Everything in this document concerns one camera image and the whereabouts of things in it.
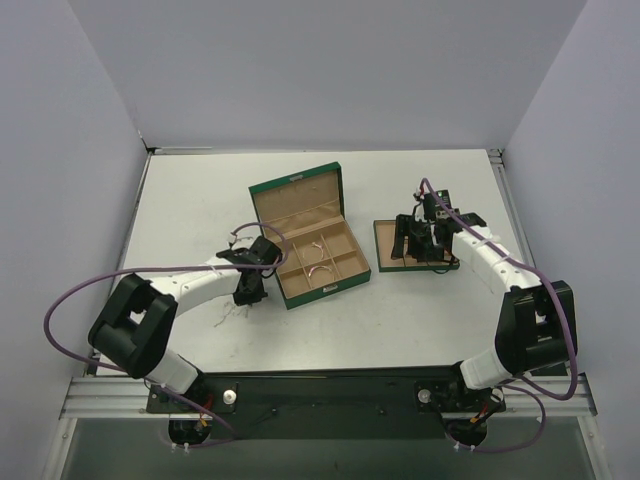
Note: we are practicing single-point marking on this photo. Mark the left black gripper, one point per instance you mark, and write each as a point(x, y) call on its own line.
point(251, 288)

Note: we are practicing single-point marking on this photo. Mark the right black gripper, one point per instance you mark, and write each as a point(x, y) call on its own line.
point(417, 235)

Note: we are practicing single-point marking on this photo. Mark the silver pearl bangle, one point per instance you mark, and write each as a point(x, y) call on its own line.
point(313, 252)
point(321, 273)

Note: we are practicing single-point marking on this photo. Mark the green jewelry box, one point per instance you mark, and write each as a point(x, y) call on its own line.
point(303, 207)

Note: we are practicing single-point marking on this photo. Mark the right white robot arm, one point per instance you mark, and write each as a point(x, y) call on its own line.
point(536, 326)

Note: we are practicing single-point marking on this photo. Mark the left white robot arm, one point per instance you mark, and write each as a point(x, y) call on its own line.
point(134, 326)

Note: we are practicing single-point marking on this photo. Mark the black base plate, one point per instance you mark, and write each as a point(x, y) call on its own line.
point(404, 403)

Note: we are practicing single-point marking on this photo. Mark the aluminium frame rail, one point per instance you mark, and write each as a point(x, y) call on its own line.
point(307, 245)

